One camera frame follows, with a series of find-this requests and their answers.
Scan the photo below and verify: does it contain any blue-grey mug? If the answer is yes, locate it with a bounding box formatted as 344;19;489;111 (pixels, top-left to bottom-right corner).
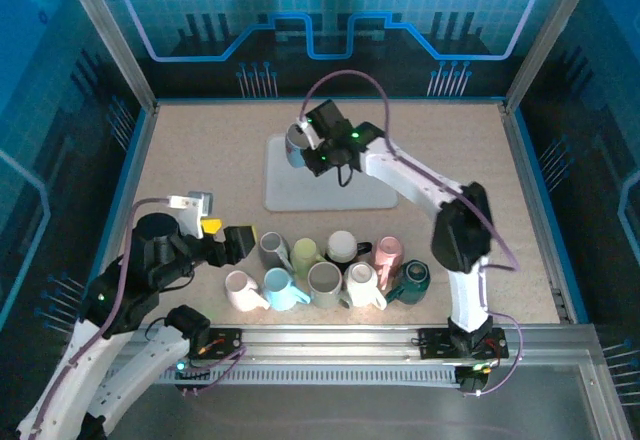
283;126;315;169

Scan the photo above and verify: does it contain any taupe mug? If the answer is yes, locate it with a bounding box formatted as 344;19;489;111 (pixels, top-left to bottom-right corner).
258;231;292;272

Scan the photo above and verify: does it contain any pale pink mug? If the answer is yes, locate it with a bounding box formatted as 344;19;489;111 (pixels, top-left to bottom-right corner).
223;269;271;314

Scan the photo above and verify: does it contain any light blue mug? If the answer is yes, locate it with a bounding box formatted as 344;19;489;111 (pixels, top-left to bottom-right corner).
262;266;311;313

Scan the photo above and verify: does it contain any light green mug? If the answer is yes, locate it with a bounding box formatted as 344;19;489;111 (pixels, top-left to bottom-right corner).
289;237;327;276

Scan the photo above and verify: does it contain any black mug white base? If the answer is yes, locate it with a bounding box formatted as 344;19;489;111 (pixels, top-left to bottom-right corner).
324;229;374;265

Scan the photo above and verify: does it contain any grey mug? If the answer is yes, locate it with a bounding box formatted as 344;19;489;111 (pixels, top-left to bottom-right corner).
305;260;351;310

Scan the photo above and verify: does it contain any white faceted mug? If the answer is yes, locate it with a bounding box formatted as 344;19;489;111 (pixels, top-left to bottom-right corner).
342;261;389;311

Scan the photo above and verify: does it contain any pink faceted mug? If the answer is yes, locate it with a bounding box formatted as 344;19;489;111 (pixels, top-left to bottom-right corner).
370;235;405;291

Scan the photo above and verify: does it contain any dark green faceted mug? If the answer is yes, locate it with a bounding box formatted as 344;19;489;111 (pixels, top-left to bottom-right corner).
384;258;431;306

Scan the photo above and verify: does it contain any white plastic tray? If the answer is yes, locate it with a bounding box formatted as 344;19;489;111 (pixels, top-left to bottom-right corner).
263;132;400;212

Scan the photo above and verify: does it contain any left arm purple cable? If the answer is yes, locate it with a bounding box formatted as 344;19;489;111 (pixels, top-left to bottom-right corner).
29;198;176;434

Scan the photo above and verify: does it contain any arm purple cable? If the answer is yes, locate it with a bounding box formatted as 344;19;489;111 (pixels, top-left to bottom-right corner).
299;70;522;321
29;198;176;434

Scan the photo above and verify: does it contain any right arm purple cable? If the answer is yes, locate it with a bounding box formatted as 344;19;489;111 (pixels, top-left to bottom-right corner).
299;70;522;321

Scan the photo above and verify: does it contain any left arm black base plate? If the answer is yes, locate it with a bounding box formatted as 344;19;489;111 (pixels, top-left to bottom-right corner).
197;326;247;361

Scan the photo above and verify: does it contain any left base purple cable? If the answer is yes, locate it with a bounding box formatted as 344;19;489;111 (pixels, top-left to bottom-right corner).
174;344;249;396

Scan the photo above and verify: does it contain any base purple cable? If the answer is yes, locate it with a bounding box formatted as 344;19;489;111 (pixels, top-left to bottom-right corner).
174;344;249;396
462;309;525;399

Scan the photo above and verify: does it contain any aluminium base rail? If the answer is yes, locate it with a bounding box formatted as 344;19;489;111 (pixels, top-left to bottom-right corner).
119;323;596;361

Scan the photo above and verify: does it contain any slotted grey cable duct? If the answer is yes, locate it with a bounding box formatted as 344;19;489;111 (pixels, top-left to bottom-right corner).
162;362;464;387

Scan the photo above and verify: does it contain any aluminium frame post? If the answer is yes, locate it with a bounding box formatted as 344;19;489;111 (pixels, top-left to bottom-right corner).
501;0;601;114
54;0;162;114

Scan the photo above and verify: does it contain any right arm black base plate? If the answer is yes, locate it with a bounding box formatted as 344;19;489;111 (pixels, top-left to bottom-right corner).
416;326;510;361

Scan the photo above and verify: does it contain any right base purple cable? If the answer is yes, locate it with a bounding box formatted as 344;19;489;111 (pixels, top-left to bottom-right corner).
462;309;525;399

